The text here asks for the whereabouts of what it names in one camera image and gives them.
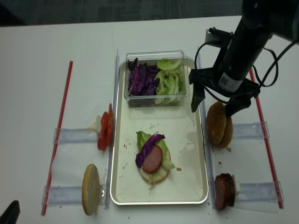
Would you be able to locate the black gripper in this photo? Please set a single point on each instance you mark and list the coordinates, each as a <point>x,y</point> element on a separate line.
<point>204,78</point>

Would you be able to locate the sesame top bun front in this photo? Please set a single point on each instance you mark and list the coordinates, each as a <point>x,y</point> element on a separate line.
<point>216,122</point>

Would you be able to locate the sesame bun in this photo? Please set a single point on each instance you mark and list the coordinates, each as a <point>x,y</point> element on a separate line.
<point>228,134</point>
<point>216,122</point>

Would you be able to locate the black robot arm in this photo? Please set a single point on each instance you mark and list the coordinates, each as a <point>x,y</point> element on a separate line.
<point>239,50</point>

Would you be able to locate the green lettuce pile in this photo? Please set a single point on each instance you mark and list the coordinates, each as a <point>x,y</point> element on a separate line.
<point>171,81</point>

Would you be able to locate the green lettuce leaf on bun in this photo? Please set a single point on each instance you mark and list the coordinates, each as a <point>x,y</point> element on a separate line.
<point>142,137</point>

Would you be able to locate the front dark meat patty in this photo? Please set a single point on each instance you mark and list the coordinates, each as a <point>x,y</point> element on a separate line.
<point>221,192</point>

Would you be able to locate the dark meat patty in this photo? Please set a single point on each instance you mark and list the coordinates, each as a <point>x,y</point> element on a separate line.
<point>231,195</point>
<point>221,192</point>

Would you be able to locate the rear dark meat patty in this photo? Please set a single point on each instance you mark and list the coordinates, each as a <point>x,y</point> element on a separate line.
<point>231,195</point>

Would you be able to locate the white stopper near patties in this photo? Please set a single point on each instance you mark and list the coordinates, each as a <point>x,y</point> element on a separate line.
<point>236,186</point>

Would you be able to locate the rear tomato slice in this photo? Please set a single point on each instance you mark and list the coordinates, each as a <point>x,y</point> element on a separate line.
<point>109,123</point>

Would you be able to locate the tomato slice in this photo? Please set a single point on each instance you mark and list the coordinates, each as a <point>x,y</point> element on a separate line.
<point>102,138</point>
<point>109,123</point>

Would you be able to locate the front tomato slice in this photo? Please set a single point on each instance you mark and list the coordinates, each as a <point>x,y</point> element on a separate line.
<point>102,138</point>

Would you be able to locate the sesame top bun rear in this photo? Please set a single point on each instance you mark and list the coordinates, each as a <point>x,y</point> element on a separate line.
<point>228,134</point>

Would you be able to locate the upper right clear holder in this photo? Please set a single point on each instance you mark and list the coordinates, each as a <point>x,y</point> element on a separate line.
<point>256,130</point>

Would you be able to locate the clear holder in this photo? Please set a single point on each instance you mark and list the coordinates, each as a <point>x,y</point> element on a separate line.
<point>256,192</point>
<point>256,130</point>
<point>66,135</point>
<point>59,196</point>

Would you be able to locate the cream rectangular serving tray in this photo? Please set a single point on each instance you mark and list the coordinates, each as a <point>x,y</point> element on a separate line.
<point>187,183</point>

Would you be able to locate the clear plastic salad container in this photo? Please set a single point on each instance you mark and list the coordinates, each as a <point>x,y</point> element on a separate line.
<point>151,58</point>

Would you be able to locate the purple cabbage strip on bun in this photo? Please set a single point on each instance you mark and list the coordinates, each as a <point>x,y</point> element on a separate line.
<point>147,148</point>

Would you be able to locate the shredded purple cabbage pile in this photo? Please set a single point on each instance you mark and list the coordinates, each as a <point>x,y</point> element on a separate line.
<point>142,79</point>

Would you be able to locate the pink sausage slice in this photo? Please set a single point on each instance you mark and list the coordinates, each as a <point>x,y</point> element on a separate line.
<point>153,161</point>

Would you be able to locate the bottom bun on tray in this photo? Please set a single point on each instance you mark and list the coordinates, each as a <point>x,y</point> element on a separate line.
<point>154,178</point>

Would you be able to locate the lower right clear holder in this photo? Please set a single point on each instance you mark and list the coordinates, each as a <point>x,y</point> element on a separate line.
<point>256,192</point>

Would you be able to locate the white stopper near tomatoes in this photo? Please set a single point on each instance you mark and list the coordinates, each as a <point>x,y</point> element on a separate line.
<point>98,124</point>

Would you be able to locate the right red strip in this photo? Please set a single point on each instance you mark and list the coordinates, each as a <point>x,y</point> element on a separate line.
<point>268,163</point>

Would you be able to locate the red strip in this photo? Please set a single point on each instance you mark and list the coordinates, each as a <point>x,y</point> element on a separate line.
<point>59,125</point>
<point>268,163</point>

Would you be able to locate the left red strip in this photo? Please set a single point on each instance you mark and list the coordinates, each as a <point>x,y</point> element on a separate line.
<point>59,125</point>

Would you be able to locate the bottom bun standing left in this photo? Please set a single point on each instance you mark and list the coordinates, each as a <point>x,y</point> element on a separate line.
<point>90,190</point>

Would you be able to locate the upper left clear holder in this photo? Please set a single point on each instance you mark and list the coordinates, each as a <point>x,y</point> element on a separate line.
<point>66,135</point>

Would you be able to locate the lower left clear holder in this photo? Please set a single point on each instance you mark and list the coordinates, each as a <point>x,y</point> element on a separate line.
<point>59,196</point>

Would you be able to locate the black object bottom left corner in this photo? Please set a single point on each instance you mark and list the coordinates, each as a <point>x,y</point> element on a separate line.
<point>11,214</point>

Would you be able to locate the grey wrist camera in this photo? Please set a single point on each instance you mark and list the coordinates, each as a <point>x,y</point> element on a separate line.
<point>218,38</point>

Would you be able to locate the left clear long rail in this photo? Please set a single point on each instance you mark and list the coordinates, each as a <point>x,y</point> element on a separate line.
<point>107,197</point>

